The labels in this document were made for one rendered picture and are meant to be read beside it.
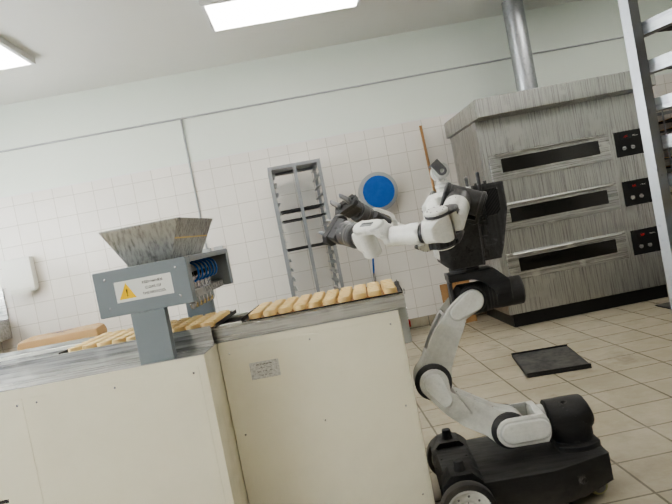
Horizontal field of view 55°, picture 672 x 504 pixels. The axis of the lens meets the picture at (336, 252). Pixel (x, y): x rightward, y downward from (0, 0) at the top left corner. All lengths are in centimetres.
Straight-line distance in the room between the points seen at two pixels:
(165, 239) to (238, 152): 434
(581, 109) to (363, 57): 221
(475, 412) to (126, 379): 131
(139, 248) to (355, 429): 103
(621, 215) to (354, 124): 269
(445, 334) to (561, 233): 359
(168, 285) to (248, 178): 442
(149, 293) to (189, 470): 63
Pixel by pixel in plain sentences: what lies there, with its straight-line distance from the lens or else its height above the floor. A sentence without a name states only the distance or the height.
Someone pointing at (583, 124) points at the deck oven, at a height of 165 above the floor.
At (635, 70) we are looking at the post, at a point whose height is 141.
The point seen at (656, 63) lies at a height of 141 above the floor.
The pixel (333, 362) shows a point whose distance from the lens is 241.
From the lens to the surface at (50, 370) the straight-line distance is 263.
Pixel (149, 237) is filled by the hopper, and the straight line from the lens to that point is 238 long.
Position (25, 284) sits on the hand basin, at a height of 120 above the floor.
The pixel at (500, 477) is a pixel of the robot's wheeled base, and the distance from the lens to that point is 255.
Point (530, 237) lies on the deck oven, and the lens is 589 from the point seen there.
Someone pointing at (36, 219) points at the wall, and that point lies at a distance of 710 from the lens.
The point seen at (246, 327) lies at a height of 87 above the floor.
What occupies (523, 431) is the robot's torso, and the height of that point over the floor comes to 28.
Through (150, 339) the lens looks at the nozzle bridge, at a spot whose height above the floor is 92.
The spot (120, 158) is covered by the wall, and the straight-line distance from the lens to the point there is 686.
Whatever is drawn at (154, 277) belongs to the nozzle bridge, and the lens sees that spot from 227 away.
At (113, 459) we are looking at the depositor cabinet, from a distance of 246.
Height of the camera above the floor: 118
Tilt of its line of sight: 2 degrees down
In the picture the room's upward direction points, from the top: 11 degrees counter-clockwise
